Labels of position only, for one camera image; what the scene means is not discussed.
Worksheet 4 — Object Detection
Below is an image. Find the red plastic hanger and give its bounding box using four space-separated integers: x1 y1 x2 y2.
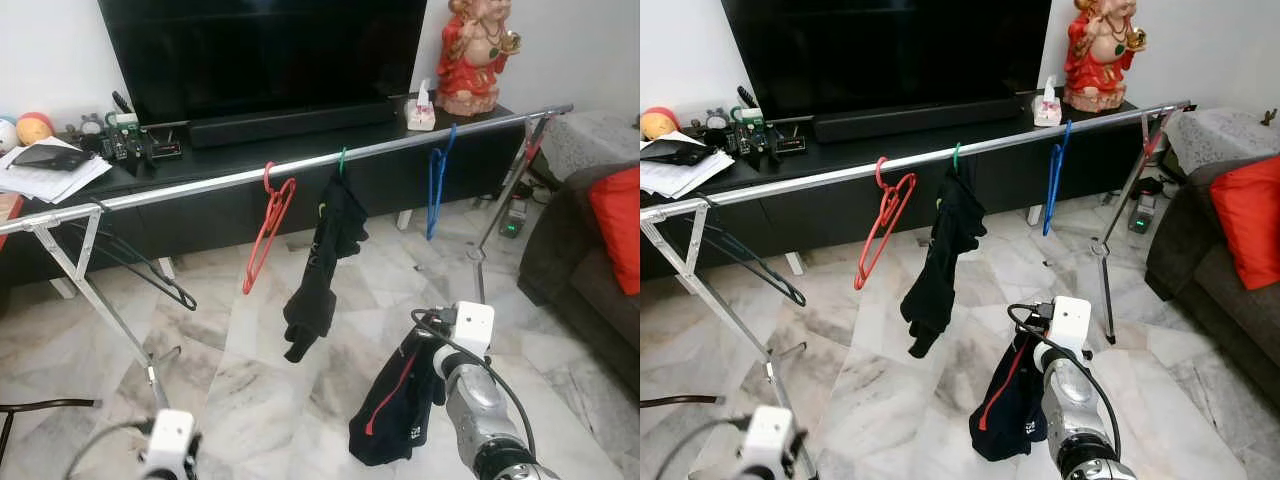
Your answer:
853 155 918 292
241 161 298 296

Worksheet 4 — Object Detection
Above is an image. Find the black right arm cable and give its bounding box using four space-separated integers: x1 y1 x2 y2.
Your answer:
411 307 541 463
1006 302 1123 461

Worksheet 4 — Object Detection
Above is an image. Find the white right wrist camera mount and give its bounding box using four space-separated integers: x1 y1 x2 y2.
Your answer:
1045 295 1094 356
449 300 497 363

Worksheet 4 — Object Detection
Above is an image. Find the red buddha statue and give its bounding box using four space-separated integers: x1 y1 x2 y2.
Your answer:
1062 0 1149 113
436 0 524 117

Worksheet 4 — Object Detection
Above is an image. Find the red cushion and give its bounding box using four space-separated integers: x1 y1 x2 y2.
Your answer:
586 164 641 297
1208 153 1280 292

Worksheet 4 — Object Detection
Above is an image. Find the black wire hanger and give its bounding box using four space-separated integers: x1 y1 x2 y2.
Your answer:
60 200 199 312
690 195 807 307

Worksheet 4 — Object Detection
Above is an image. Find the green electronics board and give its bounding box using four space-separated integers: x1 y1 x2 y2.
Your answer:
725 105 809 166
98 108 187 179

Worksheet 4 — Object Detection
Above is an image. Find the silver metal clothes rack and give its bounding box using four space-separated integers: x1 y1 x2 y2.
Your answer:
0 103 575 413
640 100 1194 471

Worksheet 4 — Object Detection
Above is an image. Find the blue plastic hanger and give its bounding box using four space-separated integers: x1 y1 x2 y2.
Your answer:
425 122 459 242
1041 118 1074 238

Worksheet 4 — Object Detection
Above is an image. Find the black t-shirt green print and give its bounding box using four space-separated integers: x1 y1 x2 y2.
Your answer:
898 165 989 359
282 170 370 364

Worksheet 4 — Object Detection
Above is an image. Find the orange round toy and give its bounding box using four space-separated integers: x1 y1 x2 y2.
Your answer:
14 111 57 147
640 106 681 141

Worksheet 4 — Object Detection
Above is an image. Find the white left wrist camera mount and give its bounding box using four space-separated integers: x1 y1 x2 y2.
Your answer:
742 404 796 473
144 408 197 479

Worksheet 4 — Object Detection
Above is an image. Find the black television console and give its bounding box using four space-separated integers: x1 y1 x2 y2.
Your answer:
640 97 1141 281
0 100 533 293

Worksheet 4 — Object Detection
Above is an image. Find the black flat television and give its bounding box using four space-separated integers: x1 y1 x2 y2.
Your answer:
720 0 1053 121
97 0 429 127

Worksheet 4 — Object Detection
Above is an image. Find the side table grey cloth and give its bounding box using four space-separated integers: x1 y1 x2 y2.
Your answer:
1165 105 1271 179
538 108 641 183

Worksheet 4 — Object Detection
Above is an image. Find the dark grey fabric sofa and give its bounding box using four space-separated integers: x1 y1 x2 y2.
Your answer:
516 160 641 393
1143 150 1280 369

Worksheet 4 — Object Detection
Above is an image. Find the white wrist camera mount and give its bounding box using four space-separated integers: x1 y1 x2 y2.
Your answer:
1045 295 1094 356
742 404 796 473
449 300 497 363
144 408 197 479

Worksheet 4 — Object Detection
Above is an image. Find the black wallet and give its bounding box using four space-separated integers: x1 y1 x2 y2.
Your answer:
8 142 73 172
645 138 713 166

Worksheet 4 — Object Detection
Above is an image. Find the white tissue pack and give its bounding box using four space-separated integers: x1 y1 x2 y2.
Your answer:
404 77 439 132
1032 73 1064 128

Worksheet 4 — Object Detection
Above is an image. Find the navy garment red stripe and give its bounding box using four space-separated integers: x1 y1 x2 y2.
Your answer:
347 325 449 468
967 330 1049 463

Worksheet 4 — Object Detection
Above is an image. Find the black soundbar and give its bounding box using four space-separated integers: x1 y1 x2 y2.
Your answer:
812 95 1021 144

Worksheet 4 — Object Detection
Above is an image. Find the white paper stack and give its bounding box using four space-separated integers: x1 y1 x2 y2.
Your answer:
0 138 114 205
640 130 738 199

